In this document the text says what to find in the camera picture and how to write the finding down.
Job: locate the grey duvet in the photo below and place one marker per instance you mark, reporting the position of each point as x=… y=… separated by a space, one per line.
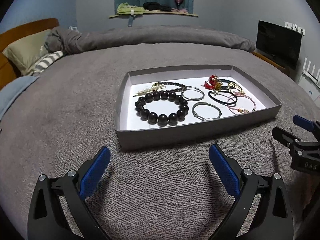
x=150 y=36

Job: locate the white plastic bag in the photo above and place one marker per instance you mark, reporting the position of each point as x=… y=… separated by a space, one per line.
x=72 y=28

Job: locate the light blue blanket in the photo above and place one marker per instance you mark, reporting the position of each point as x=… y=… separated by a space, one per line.
x=15 y=90

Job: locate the black cloth pile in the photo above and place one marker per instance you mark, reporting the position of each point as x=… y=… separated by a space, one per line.
x=152 y=5

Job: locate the grey cardboard tray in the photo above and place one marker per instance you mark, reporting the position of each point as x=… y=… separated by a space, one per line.
x=150 y=137

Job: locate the person's right hand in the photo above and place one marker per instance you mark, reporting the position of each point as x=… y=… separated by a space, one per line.
x=314 y=190

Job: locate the thin silver bangle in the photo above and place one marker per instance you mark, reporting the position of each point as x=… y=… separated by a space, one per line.
x=197 y=116
x=192 y=100

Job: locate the black television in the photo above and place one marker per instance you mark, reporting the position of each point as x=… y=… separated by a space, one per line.
x=277 y=42

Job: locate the pink cloth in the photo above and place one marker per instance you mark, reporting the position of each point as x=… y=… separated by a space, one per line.
x=180 y=11

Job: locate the grey white striped pillow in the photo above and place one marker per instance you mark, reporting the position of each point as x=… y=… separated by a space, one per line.
x=47 y=61

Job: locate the wooden television stand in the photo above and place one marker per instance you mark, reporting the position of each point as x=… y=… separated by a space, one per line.
x=280 y=67

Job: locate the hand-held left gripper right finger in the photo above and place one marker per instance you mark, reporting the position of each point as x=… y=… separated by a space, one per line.
x=223 y=172

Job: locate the light green cloth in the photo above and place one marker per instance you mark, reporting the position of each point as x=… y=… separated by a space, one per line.
x=127 y=8

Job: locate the beige pillow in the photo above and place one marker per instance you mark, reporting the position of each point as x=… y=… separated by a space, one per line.
x=25 y=52

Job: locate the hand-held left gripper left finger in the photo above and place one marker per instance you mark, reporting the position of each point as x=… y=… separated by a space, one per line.
x=96 y=172

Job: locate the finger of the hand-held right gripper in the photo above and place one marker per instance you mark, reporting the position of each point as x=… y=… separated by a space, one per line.
x=303 y=123
x=285 y=136

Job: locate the wooden headboard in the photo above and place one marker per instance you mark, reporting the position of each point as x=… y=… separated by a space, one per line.
x=15 y=35

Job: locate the white wifi router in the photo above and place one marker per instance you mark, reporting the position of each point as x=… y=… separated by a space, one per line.
x=312 y=72

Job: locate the gold pearl hair clip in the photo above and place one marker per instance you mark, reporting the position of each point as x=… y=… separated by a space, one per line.
x=150 y=90

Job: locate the window sill shelf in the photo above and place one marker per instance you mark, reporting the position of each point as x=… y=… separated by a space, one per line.
x=175 y=15

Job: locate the white cabinet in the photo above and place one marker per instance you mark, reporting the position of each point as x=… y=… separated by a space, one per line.
x=308 y=90

